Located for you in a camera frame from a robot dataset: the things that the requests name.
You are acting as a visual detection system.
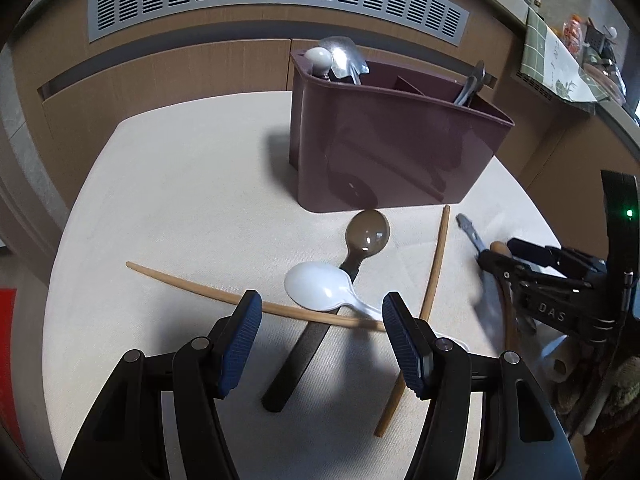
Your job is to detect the dark metal utensil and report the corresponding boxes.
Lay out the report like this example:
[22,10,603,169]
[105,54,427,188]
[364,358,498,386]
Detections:
[456,212,488,253]

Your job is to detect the metal spoon with white ball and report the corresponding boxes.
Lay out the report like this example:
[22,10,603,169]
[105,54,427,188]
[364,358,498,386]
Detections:
[304,46,335,81]

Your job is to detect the grey spoon with wooden handle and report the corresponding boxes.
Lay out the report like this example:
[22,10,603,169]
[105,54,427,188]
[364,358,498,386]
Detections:
[472,241,518,356]

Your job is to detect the green checked cloth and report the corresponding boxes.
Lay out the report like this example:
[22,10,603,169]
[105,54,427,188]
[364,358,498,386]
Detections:
[520,7,608,106]

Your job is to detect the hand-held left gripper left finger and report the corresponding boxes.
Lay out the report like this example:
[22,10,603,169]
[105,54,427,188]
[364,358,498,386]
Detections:
[60,290,263,480]

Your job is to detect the brown plastic utensil holder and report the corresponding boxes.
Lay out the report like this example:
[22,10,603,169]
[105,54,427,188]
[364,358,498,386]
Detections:
[289,49,516,213]

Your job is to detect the red floor mat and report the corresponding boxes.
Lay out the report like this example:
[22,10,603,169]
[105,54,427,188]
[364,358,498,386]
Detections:
[0,287,21,451]

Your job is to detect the brown spoon with black handle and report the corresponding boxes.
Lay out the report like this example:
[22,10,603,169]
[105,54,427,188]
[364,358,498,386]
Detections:
[260,209,392,413]

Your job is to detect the wooden chopstick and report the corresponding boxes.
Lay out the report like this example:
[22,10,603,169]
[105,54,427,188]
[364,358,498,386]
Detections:
[374,204,451,437]
[125,260,388,332]

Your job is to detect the cream table cloth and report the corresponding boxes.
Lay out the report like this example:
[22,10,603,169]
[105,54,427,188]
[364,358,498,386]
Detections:
[42,90,566,480]

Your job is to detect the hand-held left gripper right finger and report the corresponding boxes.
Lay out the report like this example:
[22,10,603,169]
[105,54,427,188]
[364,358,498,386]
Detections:
[381,291,583,480]

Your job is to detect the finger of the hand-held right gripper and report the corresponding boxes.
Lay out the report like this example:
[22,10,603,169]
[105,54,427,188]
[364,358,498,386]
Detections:
[475,249,603,302]
[505,238,608,280]

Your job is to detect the white plastic spoon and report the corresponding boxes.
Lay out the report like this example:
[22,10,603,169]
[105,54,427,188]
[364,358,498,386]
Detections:
[284,261,471,353]

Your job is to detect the grey-blue spoon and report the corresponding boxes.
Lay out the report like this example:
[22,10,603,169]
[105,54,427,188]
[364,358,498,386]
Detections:
[452,60,488,108]

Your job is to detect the brown knitted fabric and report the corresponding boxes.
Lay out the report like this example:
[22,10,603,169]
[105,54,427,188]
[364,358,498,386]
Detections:
[550,355,640,480]

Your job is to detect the metal shovel-shaped spoon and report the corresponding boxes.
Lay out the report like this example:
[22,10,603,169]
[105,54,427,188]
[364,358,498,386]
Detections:
[318,35,371,86]

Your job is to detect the white paper roll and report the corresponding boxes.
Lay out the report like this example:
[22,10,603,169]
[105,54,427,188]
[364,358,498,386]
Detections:
[542,337,578,383]

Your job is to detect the wooden kitchen cabinet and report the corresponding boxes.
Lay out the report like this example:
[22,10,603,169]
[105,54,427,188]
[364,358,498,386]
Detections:
[10,0,640,221]

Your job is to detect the black dish rack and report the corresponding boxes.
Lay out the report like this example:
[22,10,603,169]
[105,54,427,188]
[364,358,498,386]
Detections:
[582,19,628,106]

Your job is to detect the red-filled plastic bottle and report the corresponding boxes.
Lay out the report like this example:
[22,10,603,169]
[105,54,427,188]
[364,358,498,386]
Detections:
[562,12,586,53]

